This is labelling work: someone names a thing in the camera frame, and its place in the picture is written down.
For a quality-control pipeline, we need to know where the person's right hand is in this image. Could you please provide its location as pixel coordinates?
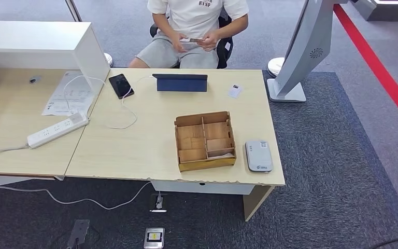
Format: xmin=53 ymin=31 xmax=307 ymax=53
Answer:
xmin=169 ymin=31 xmax=191 ymax=53

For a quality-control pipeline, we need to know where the person's left hand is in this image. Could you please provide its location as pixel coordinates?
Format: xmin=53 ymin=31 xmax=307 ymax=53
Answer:
xmin=198 ymin=30 xmax=222 ymax=52

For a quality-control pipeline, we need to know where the white ID card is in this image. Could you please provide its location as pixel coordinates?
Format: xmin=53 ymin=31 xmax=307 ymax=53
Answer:
xmin=228 ymin=84 xmax=243 ymax=99

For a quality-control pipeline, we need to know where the wooden organizer box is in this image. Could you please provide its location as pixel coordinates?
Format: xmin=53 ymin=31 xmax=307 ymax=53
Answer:
xmin=174 ymin=110 xmax=237 ymax=173

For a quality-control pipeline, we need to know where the person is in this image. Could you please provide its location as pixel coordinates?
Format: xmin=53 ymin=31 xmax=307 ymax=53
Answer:
xmin=129 ymin=0 xmax=250 ymax=70

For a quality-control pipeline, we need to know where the grey card reader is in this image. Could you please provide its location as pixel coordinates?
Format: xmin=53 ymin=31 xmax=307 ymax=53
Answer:
xmin=244 ymin=139 xmax=274 ymax=174

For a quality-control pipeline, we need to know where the black office chair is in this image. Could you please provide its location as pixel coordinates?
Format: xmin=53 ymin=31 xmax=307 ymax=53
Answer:
xmin=150 ymin=15 xmax=234 ymax=70

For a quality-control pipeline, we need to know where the tablet in blue case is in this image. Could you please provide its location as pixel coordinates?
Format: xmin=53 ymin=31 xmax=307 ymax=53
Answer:
xmin=151 ymin=73 xmax=209 ymax=93

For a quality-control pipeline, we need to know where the black smartphone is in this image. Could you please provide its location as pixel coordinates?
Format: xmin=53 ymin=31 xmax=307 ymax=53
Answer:
xmin=108 ymin=73 xmax=135 ymax=100

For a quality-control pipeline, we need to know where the grey monitor on stand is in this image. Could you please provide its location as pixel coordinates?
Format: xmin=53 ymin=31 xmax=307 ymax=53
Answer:
xmin=266 ymin=0 xmax=349 ymax=103

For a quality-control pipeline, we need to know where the light wood desk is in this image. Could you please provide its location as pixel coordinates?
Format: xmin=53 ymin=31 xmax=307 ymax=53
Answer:
xmin=0 ymin=67 xmax=98 ymax=190
xmin=64 ymin=67 xmax=286 ymax=223

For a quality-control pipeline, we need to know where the grey metal pole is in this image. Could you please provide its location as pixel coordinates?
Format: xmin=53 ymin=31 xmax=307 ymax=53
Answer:
xmin=65 ymin=0 xmax=83 ymax=22

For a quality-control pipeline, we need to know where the white charger plug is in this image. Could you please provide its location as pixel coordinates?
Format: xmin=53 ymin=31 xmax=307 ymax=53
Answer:
xmin=67 ymin=109 xmax=87 ymax=125

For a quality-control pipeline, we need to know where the printed paper sheet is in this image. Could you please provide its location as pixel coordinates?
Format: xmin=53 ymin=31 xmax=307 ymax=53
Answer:
xmin=41 ymin=71 xmax=96 ymax=117

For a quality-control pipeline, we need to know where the white desk cabinet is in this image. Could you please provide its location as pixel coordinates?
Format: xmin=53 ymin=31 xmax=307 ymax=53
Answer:
xmin=0 ymin=20 xmax=111 ymax=95

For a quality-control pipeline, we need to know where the white power strip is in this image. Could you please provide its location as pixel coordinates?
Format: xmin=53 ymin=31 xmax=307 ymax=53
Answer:
xmin=26 ymin=112 xmax=90 ymax=150

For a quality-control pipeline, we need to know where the open black floor socket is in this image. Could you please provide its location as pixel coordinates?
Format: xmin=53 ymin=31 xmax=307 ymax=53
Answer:
xmin=149 ymin=192 xmax=168 ymax=213

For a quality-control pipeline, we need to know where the red floor tape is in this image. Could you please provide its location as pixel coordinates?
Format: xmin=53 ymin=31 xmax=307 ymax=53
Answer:
xmin=333 ymin=3 xmax=398 ymax=135

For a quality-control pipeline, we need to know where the dark grey floor mat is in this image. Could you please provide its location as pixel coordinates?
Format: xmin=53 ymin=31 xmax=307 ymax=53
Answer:
xmin=0 ymin=70 xmax=398 ymax=249

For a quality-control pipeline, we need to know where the grey platform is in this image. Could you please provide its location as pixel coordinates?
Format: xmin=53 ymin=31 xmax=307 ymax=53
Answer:
xmin=350 ymin=0 xmax=398 ymax=22

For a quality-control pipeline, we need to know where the silver floor socket with label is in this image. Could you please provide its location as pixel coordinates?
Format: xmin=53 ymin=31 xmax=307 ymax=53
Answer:
xmin=144 ymin=227 xmax=166 ymax=249

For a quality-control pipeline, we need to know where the white charging cable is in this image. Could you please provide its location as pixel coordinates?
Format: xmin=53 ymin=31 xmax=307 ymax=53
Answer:
xmin=62 ymin=74 xmax=110 ymax=114
xmin=89 ymin=75 xmax=157 ymax=131

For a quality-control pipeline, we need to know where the white floor cable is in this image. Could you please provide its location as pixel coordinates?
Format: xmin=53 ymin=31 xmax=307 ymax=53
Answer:
xmin=0 ymin=181 xmax=151 ymax=211

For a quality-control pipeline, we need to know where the white power strip cord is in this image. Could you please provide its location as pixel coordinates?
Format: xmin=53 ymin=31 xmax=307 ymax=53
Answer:
xmin=0 ymin=145 xmax=30 ymax=162

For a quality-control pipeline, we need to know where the dark left wrist camera bracket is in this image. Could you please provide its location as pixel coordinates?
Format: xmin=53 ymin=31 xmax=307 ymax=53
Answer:
xmin=66 ymin=219 xmax=91 ymax=249

